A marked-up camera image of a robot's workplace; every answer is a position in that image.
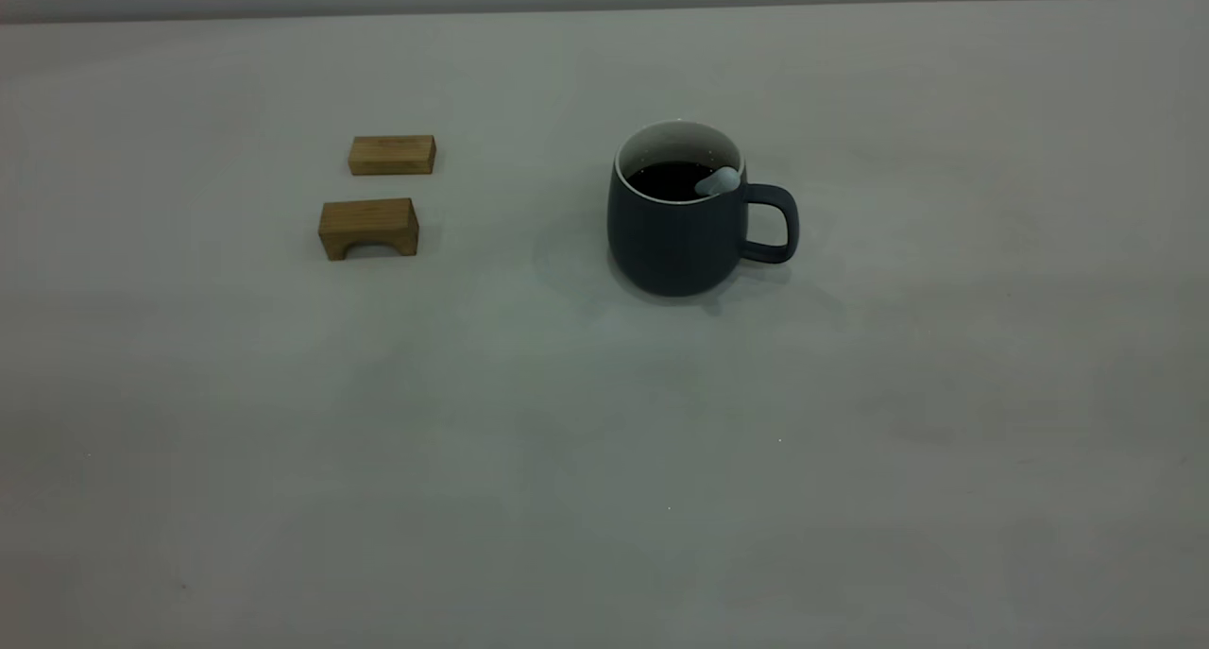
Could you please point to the dark grey ceramic mug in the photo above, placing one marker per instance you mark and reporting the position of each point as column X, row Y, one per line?
column 671, row 247

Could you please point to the dark coffee liquid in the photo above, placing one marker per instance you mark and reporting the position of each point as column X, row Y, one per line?
column 666, row 181

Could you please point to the arched wooden block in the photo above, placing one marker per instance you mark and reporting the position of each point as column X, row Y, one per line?
column 368, row 216

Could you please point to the flat rectangular wooden block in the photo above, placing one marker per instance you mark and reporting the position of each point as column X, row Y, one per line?
column 392, row 156

